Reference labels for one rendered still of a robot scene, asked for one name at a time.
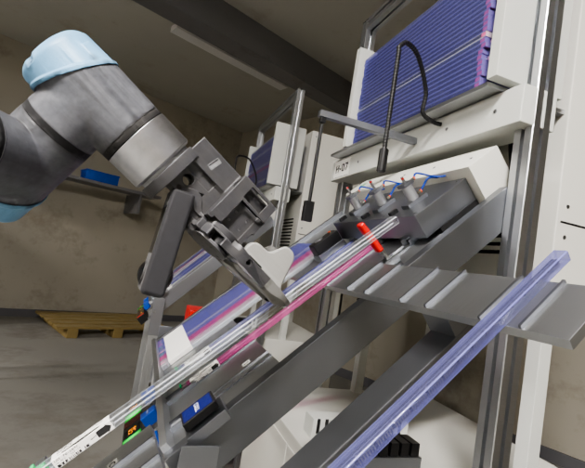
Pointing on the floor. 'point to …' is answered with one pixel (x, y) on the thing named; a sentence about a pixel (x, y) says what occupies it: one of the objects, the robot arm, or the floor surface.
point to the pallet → (63, 320)
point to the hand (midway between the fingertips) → (274, 301)
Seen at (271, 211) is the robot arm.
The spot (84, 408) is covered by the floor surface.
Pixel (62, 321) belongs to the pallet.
